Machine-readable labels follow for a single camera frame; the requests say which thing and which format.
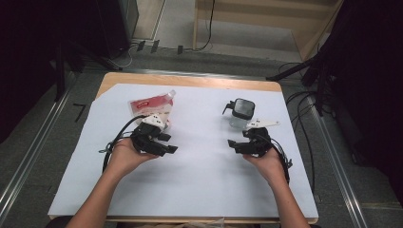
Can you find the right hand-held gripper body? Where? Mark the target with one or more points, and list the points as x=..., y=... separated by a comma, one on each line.
x=261, y=142

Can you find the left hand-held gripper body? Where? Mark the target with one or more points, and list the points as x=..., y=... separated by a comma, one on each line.
x=147, y=139

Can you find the clear jar with black lid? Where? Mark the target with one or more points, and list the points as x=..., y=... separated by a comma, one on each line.
x=243, y=109

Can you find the red and white spouted pouch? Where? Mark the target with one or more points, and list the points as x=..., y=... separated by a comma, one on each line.
x=152, y=104

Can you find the person's right hand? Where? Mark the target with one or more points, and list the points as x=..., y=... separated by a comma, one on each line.
x=271, y=166

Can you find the person's left hand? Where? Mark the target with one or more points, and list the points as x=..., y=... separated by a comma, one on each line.
x=123, y=158

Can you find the white paper sheet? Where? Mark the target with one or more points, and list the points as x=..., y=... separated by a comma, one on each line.
x=202, y=177

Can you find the wooden table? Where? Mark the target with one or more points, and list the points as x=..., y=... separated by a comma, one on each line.
x=190, y=80

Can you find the black tripod stand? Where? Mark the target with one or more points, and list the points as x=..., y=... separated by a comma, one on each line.
x=60, y=72
x=320, y=82

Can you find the black cabinet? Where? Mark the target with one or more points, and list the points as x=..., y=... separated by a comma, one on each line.
x=120, y=25

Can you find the dark curtain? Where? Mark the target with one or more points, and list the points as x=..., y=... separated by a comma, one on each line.
x=25, y=47
x=374, y=79

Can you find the metal floor rail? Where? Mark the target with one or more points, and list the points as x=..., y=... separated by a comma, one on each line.
x=34, y=148
x=196, y=74
x=342, y=177

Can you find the light wooden frame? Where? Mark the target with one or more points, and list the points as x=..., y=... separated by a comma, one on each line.
x=304, y=41

